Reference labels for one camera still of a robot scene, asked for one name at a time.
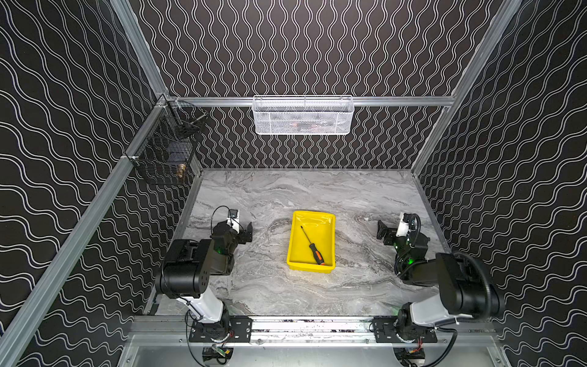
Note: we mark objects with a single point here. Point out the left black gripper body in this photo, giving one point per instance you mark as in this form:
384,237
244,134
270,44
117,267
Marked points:
243,233

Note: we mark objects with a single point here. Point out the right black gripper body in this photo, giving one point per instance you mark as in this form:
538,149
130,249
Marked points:
391,235

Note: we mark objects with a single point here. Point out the orange black handled screwdriver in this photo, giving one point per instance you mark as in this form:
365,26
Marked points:
316,253

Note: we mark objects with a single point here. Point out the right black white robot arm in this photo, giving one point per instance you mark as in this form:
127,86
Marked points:
466,292

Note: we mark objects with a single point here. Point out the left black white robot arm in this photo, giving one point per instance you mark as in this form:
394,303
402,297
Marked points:
189,264

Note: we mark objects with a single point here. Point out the yellow plastic bin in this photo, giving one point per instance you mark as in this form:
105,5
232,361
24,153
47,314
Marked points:
321,228

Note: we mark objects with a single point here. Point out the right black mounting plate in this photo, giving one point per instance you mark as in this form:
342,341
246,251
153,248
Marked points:
403,329

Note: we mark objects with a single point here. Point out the black mounting plate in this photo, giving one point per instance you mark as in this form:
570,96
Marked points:
220,329
403,329

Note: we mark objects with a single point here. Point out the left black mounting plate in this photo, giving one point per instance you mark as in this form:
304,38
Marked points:
220,329

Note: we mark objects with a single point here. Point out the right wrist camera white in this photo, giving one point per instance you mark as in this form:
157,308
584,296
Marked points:
409,222

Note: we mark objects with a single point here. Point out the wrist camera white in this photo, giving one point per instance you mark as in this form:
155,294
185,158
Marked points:
409,222
233,220

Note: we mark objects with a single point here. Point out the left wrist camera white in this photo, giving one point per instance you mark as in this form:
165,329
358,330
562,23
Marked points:
233,220

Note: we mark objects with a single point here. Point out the black wire basket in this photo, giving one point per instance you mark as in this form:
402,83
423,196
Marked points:
166,157

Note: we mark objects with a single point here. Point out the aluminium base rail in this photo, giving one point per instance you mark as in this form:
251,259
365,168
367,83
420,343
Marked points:
273,331

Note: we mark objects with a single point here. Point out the white wire mesh basket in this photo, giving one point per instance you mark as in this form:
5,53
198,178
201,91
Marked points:
303,115

